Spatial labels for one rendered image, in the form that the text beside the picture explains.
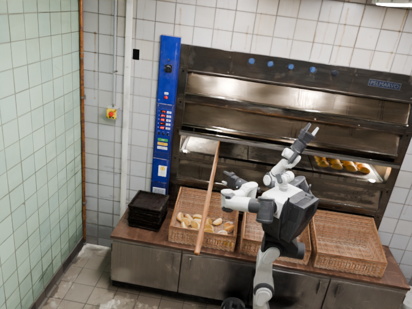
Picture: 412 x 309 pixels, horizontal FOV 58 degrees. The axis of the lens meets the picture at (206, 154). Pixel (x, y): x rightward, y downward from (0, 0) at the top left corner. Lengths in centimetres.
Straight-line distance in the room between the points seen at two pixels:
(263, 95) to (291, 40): 47
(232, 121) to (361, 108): 104
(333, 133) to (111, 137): 192
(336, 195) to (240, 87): 128
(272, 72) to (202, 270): 171
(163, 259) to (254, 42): 190
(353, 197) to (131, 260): 200
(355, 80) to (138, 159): 194
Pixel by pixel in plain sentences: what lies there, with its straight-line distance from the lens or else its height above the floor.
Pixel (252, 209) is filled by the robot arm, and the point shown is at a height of 135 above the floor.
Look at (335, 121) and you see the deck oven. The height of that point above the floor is 166.
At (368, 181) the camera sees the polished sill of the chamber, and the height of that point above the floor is 118.
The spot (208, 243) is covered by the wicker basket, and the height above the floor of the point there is 62.
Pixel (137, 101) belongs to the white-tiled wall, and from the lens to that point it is 322.
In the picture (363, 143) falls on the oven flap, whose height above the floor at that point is 152.
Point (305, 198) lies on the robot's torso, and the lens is 237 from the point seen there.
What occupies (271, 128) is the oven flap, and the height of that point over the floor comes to 152.
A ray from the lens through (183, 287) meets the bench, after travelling 335.
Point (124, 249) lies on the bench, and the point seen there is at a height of 46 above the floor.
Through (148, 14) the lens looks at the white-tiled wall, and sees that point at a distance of 309.
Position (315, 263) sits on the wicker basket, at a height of 62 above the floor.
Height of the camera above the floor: 247
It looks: 23 degrees down
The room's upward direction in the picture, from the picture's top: 7 degrees clockwise
